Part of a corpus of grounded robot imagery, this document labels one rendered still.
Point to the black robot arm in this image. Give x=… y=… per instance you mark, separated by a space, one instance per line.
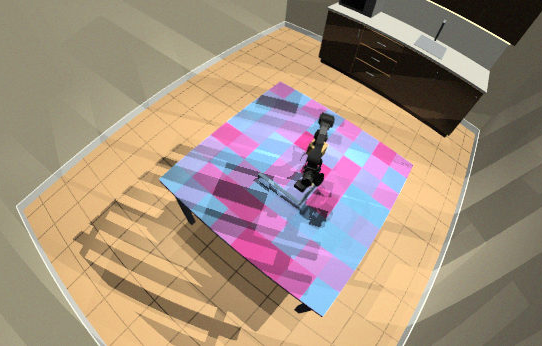
x=311 y=174

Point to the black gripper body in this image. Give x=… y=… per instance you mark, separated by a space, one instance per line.
x=298 y=185

